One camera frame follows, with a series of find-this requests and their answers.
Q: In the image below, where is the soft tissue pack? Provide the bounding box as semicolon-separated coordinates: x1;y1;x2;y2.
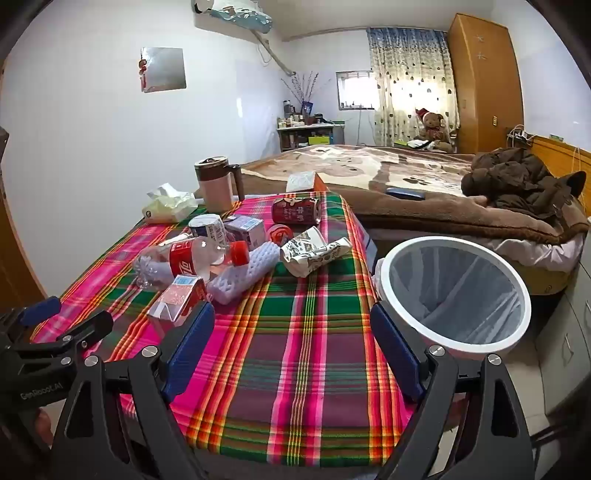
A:
141;183;200;225

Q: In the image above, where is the small window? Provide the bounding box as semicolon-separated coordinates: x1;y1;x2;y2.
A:
335;71;376;112

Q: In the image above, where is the blue and white can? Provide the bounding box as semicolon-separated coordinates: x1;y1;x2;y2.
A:
188;213;230;247

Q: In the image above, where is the white trash bin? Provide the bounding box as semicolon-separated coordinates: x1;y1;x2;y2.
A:
375;235;533;365

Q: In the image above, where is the red and pink cardboard box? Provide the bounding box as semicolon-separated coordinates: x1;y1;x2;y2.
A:
147;274;214;335

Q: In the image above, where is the brown printed blanket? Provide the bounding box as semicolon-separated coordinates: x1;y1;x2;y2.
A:
240;144;591;245

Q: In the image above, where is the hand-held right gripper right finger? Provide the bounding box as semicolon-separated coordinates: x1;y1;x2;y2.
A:
369;300;536;480

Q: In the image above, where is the dark blue flat case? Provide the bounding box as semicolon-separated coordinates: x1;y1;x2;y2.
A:
385;187;426;201

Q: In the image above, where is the white bed sheet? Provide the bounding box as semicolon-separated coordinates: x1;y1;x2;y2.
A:
480;226;587;273

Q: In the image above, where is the purple and white carton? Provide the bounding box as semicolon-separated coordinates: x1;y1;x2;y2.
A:
225;215;266;250

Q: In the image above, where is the brown and pink mug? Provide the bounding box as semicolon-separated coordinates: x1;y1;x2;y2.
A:
193;156;245;213

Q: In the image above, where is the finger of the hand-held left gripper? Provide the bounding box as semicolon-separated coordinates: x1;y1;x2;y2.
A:
14;310;115;365
9;296;63;330

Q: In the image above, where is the patterned curtain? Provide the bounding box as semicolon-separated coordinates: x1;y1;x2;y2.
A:
366;27;460;148

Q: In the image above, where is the grey drawer cabinet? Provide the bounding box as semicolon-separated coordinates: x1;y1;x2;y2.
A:
531;277;591;416

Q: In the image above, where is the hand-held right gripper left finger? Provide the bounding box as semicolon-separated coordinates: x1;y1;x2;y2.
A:
51;300;218;480

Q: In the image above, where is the printed paper cup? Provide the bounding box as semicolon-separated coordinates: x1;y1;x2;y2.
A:
279;226;354;278

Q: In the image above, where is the red drink can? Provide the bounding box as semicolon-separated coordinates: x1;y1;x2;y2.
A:
271;196;322;226

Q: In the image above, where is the wooden door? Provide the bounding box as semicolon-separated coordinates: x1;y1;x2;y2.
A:
0;185;47;310

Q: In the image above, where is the clear plastic bottle red label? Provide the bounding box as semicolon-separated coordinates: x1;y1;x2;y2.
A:
133;235;251;291

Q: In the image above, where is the wooden headboard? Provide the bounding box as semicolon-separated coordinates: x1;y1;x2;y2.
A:
526;134;591;185

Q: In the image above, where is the brown teddy bear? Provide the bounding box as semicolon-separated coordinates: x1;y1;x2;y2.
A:
413;108;455;153

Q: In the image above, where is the cluttered shelf table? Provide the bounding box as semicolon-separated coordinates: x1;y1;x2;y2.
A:
276;121;347;153

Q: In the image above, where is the plaid tablecloth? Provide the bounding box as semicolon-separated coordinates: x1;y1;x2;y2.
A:
30;191;416;464

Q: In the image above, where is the power strip with cables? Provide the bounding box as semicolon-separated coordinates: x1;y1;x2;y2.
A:
505;124;536;146

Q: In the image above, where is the white and orange tissue box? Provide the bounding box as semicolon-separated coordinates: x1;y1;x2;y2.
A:
285;171;328;195

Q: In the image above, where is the red and white round lid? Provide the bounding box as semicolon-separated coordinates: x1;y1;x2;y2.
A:
267;224;294;247

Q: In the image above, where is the person's left hand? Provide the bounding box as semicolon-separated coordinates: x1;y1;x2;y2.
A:
34;406;56;446

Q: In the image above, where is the vase with dry branches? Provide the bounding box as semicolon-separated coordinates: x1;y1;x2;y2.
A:
281;71;331;116

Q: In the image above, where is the brown jacket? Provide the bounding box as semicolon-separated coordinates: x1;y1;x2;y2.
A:
461;148;587;220

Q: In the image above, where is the silver wall poster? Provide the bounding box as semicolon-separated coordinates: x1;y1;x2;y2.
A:
137;46;187;93

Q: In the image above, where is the air conditioner pipe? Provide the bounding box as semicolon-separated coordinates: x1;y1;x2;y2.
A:
256;28;298;79

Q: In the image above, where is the wooden wardrobe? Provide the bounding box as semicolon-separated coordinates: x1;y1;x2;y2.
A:
445;13;525;155

